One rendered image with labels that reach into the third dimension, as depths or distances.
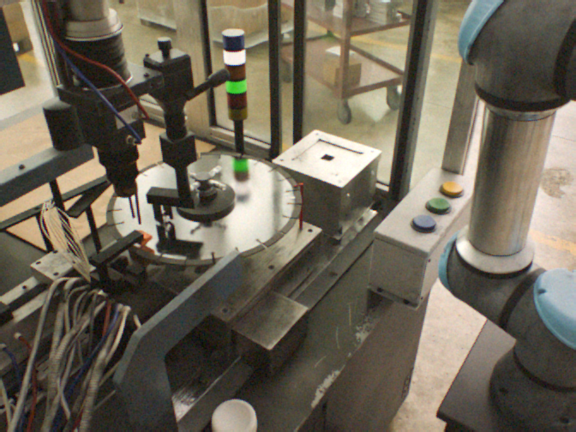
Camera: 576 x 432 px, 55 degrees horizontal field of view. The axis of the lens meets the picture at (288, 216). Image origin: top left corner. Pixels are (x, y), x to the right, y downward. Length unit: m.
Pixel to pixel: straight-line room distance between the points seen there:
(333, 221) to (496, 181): 0.51
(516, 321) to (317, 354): 0.34
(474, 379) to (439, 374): 0.97
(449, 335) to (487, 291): 1.21
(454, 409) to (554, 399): 0.15
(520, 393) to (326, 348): 0.33
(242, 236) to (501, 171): 0.42
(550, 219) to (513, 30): 2.20
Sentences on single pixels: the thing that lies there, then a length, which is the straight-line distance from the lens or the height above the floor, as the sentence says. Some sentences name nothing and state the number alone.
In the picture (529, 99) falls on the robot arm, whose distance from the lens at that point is 0.70.
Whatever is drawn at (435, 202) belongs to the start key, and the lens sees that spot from 1.12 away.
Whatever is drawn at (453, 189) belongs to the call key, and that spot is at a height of 0.91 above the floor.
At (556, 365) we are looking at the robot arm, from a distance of 0.91.
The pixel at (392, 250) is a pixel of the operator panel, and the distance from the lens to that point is 1.05.
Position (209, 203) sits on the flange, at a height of 0.96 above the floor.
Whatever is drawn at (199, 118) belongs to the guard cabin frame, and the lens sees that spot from 1.64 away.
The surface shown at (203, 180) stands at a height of 1.00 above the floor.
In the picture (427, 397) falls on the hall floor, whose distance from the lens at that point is 1.93.
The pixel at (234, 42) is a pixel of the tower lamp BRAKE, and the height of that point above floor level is 1.15.
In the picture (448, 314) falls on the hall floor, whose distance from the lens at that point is 2.19.
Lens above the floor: 1.54
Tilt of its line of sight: 37 degrees down
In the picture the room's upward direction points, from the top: straight up
